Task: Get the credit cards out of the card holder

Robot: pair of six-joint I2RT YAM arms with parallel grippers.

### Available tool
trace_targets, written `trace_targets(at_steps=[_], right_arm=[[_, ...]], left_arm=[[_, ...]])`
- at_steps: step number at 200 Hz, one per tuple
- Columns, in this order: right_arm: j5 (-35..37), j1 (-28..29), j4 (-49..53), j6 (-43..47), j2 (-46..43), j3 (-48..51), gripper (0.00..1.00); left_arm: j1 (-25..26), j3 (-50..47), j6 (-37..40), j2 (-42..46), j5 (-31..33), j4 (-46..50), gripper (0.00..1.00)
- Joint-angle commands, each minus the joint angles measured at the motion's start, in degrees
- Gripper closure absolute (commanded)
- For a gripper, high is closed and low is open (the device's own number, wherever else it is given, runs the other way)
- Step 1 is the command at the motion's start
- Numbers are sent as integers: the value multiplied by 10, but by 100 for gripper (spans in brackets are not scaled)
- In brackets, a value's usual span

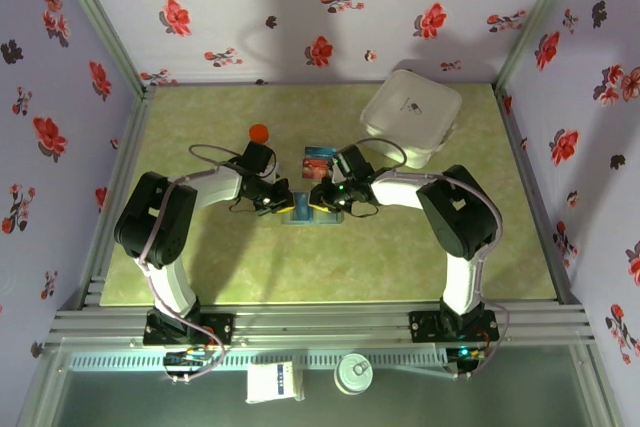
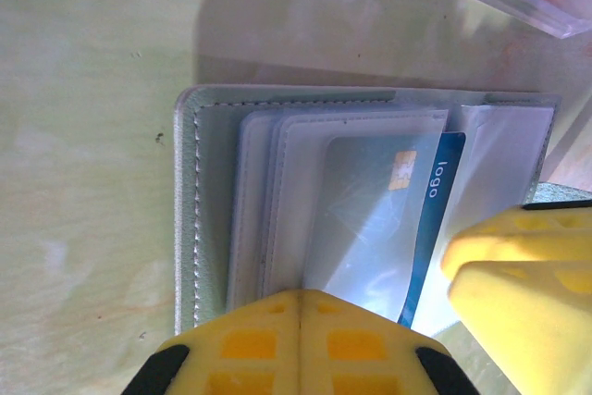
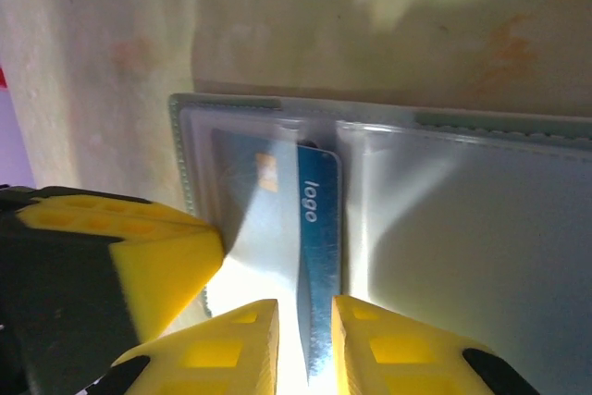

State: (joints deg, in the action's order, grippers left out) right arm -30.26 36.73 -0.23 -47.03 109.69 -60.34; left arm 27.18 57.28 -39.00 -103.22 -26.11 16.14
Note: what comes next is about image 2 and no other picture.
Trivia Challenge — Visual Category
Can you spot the green leather card holder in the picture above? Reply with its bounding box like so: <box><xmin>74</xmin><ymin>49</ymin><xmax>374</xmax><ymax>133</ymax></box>
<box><xmin>173</xmin><ymin>83</ymin><xmax>592</xmax><ymax>339</ymax></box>

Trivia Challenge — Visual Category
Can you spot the blue credit card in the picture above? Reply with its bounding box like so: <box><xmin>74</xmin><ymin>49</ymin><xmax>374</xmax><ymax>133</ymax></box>
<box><xmin>302</xmin><ymin>132</ymin><xmax>467</xmax><ymax>329</ymax></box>

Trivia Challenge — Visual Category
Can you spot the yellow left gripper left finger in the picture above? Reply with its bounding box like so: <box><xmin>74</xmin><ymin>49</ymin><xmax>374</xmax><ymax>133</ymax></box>
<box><xmin>120</xmin><ymin>290</ymin><xmax>302</xmax><ymax>395</ymax></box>

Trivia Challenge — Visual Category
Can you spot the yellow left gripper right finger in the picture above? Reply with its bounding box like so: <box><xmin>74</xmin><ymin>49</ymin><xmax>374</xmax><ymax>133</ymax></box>
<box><xmin>299</xmin><ymin>290</ymin><xmax>482</xmax><ymax>395</ymax></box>

